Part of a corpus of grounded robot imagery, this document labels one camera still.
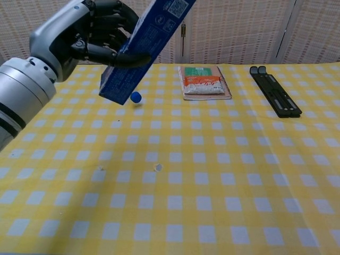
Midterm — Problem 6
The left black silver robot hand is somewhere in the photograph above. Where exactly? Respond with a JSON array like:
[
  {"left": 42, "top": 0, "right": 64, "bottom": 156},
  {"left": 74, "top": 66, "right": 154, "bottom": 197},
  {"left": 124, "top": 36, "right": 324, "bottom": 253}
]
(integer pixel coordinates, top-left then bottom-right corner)
[{"left": 29, "top": 0, "right": 152, "bottom": 83}]

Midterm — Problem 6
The blue white toothpaste box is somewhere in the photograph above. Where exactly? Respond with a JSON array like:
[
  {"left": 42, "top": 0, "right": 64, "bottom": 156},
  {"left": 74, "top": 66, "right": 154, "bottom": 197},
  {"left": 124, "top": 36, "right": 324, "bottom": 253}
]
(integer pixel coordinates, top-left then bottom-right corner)
[{"left": 98, "top": 0, "right": 198, "bottom": 106}]

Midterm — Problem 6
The brown spiral notebook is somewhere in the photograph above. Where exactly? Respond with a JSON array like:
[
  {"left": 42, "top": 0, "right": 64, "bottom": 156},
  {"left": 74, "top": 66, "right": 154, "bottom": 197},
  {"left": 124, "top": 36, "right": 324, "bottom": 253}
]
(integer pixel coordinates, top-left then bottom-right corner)
[{"left": 178, "top": 65, "right": 233, "bottom": 101}]

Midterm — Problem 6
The orange white snack packet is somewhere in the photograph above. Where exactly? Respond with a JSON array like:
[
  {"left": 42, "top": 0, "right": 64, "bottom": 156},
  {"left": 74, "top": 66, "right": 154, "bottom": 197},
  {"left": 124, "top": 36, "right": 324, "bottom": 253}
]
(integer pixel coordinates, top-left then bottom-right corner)
[{"left": 183, "top": 74, "right": 225, "bottom": 95}]

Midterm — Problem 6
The yellow white checked tablecloth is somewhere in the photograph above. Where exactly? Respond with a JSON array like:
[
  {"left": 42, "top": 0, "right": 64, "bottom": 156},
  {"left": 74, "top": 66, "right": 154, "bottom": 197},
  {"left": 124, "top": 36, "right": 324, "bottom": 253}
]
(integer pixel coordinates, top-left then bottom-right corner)
[{"left": 0, "top": 62, "right": 340, "bottom": 255}]

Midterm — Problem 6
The black folding laptop stand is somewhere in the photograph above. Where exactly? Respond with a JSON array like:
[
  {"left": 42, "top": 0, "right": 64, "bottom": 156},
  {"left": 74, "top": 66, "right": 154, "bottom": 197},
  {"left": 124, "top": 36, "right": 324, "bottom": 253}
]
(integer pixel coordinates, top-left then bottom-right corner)
[{"left": 249, "top": 65, "right": 303, "bottom": 119}]

